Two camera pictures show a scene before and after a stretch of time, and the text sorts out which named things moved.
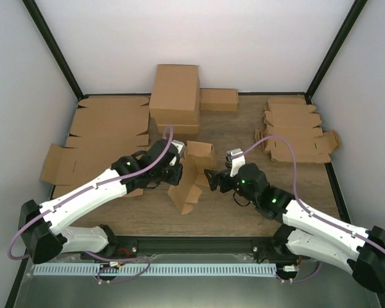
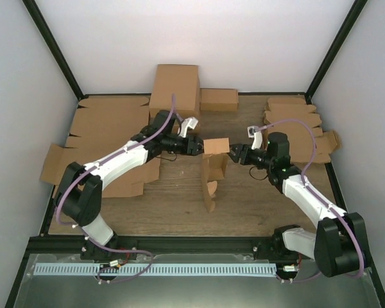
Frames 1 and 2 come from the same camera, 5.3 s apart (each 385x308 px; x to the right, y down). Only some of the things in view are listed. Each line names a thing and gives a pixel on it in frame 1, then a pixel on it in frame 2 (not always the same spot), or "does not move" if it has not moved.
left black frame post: [55, 47] does not move
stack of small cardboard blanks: [290, 135] does not move
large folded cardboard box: [175, 95] does not move
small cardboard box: [197, 158] → [213, 165]
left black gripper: [174, 179] → [193, 151]
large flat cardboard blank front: [64, 166] does not move
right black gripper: [213, 183] → [241, 148]
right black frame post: [351, 22] does not move
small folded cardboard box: [216, 99] does not move
